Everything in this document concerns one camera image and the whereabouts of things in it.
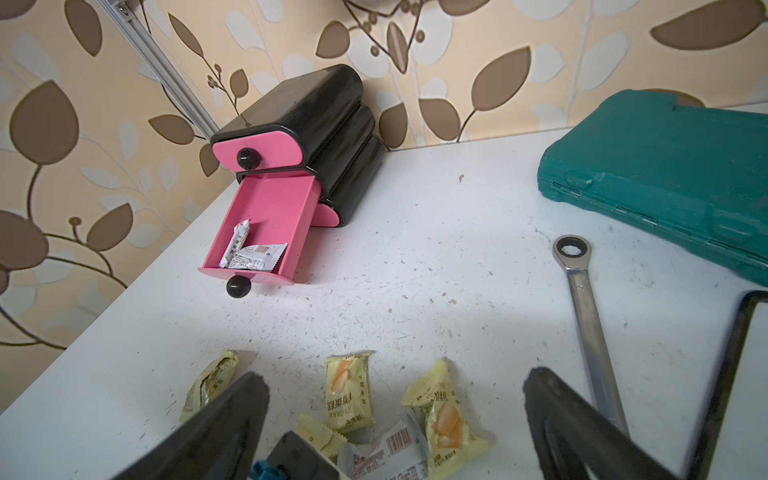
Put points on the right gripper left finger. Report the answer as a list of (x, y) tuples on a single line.
[(219, 442)]

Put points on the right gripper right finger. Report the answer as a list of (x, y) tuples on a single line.
[(574, 441)]

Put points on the yellow cookie packet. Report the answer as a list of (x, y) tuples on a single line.
[(348, 405), (214, 379), (451, 442), (325, 440)]

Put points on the yellow cookie packet top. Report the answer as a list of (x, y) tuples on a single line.
[(348, 405)]

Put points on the white cookie packet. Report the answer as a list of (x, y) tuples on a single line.
[(257, 257), (240, 233), (401, 453)]

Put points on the pink drawer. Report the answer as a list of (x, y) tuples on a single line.
[(325, 216), (279, 211), (264, 151)]

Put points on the pink bottom drawer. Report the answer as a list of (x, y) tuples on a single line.
[(325, 216)]

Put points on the pink top drawer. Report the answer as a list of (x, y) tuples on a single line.
[(264, 151)]

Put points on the black drawer cabinet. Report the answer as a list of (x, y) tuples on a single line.
[(323, 110)]

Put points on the black hex key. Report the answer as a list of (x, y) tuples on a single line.
[(714, 413)]

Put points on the silver ratchet wrench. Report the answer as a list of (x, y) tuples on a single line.
[(573, 254)]

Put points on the green plastic tool case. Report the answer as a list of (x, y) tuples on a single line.
[(694, 176)]

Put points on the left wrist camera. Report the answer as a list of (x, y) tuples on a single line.
[(293, 458)]

